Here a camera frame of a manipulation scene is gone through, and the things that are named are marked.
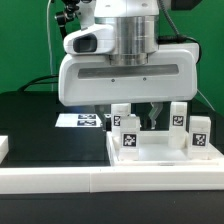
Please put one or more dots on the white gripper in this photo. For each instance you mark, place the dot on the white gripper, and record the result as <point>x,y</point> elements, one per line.
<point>169,75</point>

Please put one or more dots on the white square tabletop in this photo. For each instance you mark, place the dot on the white square tabletop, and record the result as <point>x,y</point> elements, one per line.
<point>154,151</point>

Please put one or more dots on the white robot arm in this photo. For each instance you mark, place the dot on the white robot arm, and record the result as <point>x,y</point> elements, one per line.
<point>119,57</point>

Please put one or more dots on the white fiducial marker sheet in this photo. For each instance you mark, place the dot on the white fiducial marker sheet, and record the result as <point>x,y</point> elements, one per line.
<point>78,120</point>

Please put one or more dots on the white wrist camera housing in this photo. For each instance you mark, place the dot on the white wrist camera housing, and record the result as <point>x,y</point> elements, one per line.
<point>96,39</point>

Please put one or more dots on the white U-shaped fence wall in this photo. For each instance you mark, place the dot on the white U-shaped fence wall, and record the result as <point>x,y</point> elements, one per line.
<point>107,179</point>

